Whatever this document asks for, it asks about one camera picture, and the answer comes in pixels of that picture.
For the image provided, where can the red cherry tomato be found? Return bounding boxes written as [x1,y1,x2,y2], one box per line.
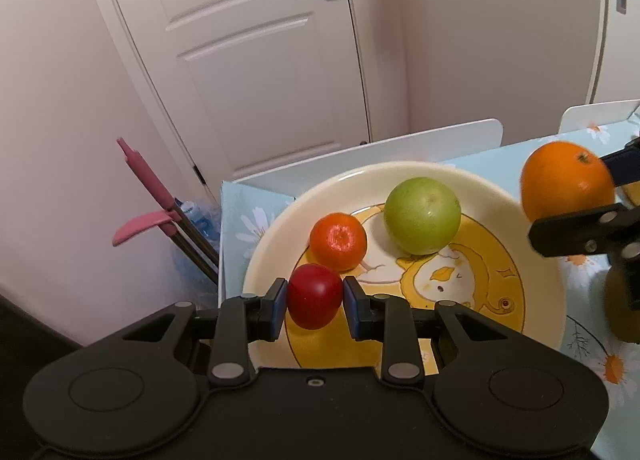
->
[286,264,343,330]

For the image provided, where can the white chair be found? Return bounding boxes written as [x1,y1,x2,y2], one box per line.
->
[558,99,639,134]
[239,119,503,197]

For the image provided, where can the pink handled tool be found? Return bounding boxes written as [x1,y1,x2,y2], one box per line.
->
[111,137,221,292]

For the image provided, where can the green apple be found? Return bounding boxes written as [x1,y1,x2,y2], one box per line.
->
[383,177,461,255]

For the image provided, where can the white chair back right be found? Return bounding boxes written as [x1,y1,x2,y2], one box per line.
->
[558,99,639,134]

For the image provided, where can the orange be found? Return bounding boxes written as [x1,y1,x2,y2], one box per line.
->
[520,140,615,222]

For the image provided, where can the white chair back left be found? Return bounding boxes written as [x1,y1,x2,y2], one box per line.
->
[239,119,503,197]

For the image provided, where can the brown kiwi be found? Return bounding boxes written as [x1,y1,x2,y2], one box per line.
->
[603,261,639,344]

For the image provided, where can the cream duck plate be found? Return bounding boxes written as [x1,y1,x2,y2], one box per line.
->
[243,161,566,348]

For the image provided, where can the small tangerine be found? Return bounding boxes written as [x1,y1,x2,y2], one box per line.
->
[309,212,368,272]

